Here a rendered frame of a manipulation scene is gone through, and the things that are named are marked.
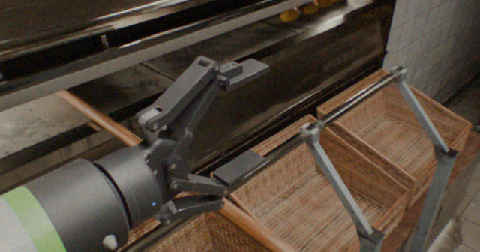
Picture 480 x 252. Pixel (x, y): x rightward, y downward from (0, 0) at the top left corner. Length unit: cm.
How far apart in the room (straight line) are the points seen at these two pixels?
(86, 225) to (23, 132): 80
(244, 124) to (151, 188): 106
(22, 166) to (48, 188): 66
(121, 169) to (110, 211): 4
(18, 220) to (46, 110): 88
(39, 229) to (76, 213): 3
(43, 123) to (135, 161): 79
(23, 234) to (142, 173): 11
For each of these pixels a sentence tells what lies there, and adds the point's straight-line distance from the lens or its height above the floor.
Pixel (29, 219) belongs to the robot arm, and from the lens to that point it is 36.
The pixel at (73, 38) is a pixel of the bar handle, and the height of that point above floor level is 146.
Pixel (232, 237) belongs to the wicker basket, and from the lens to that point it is 138.
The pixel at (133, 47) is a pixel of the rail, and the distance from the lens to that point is 87.
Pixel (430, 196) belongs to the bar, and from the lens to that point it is 158.
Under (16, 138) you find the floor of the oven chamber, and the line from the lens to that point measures 114.
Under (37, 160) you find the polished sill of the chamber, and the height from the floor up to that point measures 118.
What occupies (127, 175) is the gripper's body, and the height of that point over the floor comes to 151.
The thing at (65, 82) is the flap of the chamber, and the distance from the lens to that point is 82.
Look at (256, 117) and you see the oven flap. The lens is 147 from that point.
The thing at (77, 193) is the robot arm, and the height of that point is 152.
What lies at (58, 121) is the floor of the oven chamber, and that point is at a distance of 116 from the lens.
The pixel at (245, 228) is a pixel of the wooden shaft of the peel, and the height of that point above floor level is 120.
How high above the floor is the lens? 176
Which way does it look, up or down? 33 degrees down
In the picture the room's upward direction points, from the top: straight up
